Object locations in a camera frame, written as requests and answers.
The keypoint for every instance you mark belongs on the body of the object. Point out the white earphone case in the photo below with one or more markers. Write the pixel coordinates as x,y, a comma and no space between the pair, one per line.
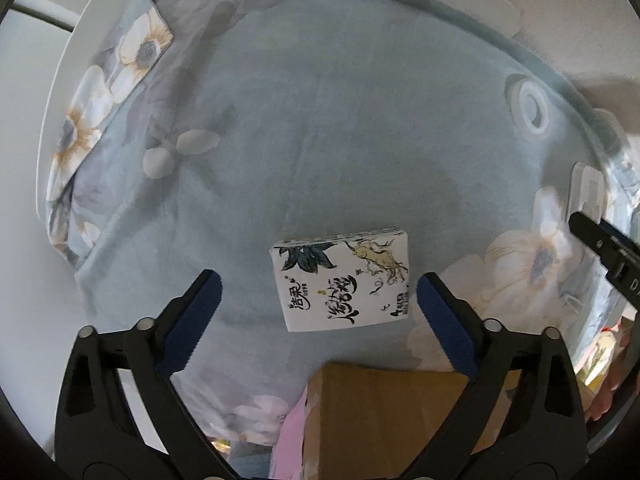
587,185

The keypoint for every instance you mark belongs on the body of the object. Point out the floral light blue tablecloth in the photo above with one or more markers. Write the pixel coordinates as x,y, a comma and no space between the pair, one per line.
325,135

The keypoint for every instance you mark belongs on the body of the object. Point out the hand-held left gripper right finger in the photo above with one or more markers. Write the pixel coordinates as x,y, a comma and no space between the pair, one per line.
447,330

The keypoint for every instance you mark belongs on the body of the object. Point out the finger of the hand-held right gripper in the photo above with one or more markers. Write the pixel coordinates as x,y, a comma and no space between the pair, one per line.
597,240

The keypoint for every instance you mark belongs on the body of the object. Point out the person's right hand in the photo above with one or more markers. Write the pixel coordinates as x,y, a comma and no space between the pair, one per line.
612,390

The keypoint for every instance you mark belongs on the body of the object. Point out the white printed tissue pack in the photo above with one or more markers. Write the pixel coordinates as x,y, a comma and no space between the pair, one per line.
340,280

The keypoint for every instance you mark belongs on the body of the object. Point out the cardboard box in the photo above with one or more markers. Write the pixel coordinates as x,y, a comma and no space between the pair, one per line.
390,410

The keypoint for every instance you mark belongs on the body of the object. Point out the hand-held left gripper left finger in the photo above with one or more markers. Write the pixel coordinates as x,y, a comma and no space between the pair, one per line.
192,325

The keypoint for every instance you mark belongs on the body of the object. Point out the pink cloth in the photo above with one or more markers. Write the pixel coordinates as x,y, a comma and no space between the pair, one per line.
292,440

